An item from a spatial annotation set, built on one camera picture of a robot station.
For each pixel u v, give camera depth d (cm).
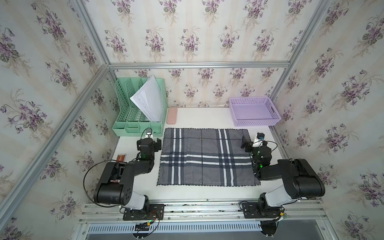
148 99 96
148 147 69
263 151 69
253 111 115
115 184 44
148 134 79
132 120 108
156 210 73
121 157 91
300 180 45
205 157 93
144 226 72
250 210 73
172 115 116
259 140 76
